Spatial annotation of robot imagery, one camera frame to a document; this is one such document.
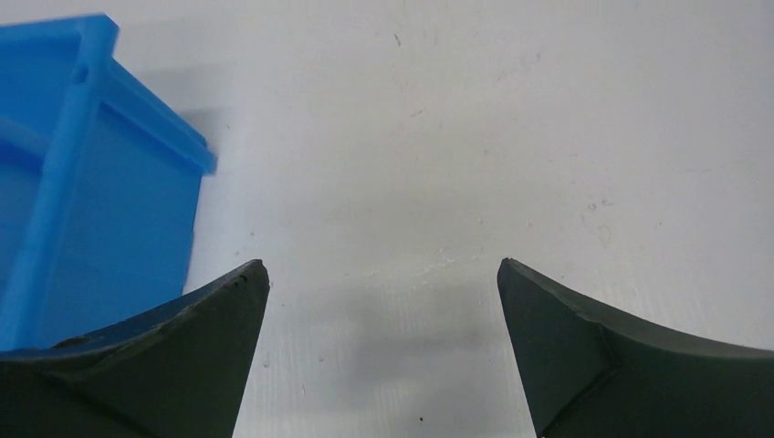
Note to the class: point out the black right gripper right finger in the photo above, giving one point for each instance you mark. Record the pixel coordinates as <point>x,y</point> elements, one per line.
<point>592,370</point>

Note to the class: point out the blue plastic bin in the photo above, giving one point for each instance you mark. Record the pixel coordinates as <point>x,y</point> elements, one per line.
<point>100,182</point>

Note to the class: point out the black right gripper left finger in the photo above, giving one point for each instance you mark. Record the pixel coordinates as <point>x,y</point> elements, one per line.
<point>177,370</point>

